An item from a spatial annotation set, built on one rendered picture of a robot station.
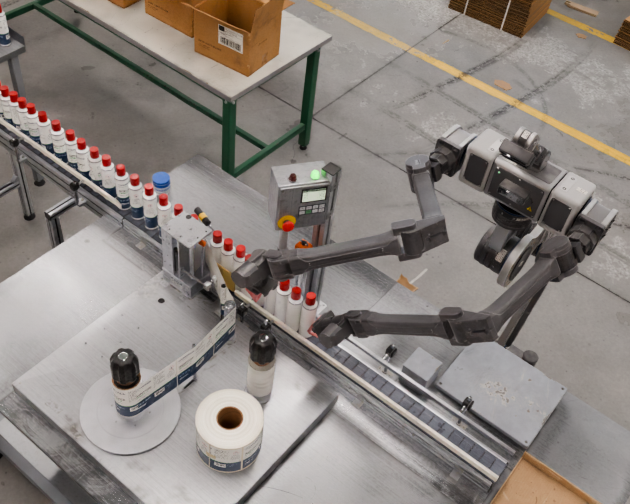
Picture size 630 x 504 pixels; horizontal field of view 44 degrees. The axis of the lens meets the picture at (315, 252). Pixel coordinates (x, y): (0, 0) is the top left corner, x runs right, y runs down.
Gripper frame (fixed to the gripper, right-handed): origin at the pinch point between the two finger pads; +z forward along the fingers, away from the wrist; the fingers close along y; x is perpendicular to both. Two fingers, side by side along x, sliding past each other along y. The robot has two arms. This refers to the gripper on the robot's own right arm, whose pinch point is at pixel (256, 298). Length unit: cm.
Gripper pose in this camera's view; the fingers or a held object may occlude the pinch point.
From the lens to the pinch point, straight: 239.0
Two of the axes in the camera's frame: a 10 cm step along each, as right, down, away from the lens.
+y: 8.0, 5.0, -3.4
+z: -1.2, 6.8, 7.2
